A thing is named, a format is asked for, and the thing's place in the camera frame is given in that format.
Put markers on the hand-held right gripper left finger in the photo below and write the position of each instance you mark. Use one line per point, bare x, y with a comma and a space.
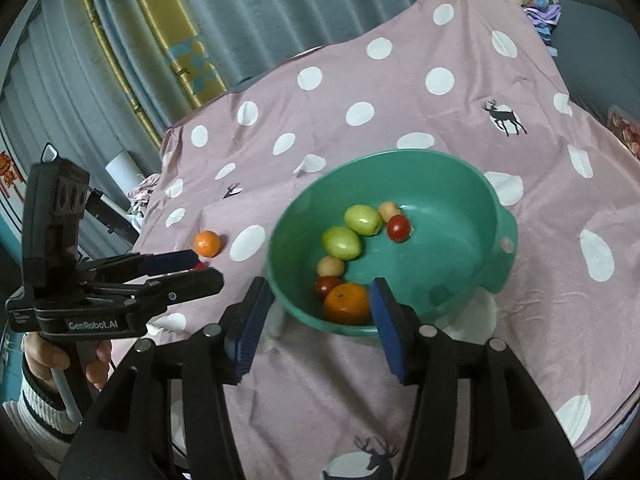
252, 330

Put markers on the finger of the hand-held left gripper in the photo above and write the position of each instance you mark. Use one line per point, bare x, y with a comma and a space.
165, 262
195, 284

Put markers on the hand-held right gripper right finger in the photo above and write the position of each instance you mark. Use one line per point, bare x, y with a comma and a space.
387, 335

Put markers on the red tomato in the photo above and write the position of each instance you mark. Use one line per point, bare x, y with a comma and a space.
327, 286
201, 265
398, 228

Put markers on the orange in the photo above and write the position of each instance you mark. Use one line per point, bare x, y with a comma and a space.
207, 243
346, 303

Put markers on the small tan round fruit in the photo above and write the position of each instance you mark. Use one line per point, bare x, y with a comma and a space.
331, 266
388, 210

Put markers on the green mango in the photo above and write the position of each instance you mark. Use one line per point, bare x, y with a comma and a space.
362, 219
341, 242

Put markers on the green plastic basin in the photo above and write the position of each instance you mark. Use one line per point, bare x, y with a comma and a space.
440, 240

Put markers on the person's left forearm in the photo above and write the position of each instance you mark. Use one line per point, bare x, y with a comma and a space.
35, 415

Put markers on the person's left hand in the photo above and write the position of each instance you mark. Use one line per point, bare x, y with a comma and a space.
97, 365

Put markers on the black stand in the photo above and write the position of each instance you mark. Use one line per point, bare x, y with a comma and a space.
112, 217

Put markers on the white cup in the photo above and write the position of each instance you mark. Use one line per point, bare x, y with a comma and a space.
122, 167

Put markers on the pink polka dot cloth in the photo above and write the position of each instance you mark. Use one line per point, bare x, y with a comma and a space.
400, 110

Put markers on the yellow patterned curtain panel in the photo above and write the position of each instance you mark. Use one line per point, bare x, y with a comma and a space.
170, 35

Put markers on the red patterned snack packet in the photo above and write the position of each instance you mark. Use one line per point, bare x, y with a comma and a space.
625, 132

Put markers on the pile of folded clothes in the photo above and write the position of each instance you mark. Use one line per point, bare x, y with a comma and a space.
542, 15

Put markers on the grey sofa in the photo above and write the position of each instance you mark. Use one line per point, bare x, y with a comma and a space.
595, 35

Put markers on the red wall decoration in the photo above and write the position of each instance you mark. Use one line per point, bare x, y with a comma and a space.
7, 172

